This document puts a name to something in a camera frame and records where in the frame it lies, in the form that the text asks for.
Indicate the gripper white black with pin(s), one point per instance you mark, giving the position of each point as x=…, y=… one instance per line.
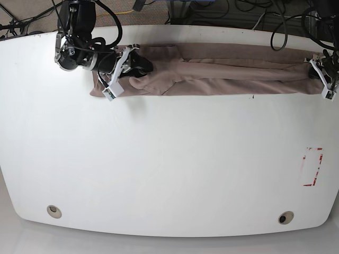
x=128, y=62
x=325, y=68

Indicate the mauve brown T-shirt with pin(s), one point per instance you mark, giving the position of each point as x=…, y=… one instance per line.
x=206, y=69

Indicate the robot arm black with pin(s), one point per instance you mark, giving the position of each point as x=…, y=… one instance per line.
x=75, y=46
x=327, y=14

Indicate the red tape rectangle marker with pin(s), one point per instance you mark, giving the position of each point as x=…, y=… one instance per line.
x=310, y=166

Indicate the black tripod stand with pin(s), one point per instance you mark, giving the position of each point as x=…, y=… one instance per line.
x=17, y=28

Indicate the right table cable grommet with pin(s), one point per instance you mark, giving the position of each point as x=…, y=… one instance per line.
x=286, y=217

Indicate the table cable grommet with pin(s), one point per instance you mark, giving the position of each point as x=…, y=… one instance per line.
x=286, y=217
x=54, y=212

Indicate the left table cable grommet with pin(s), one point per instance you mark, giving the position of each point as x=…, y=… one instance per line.
x=54, y=212

